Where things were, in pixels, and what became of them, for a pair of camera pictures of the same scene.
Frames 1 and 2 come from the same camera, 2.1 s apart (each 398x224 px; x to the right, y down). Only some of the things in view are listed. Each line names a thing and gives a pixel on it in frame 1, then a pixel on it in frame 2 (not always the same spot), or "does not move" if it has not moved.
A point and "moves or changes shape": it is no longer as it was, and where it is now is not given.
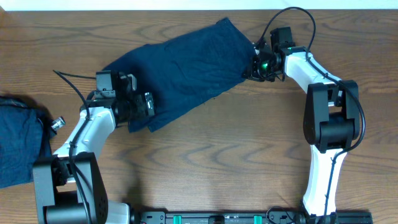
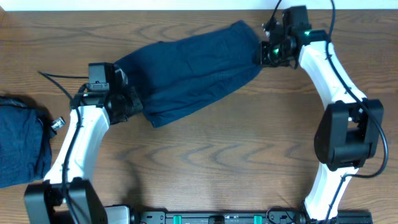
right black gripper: [252, 73] → [265, 58]
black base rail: [246, 217] does not move
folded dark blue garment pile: [26, 135] does not move
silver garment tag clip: [58, 123] does not move
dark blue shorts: [185, 69] moves or changes shape
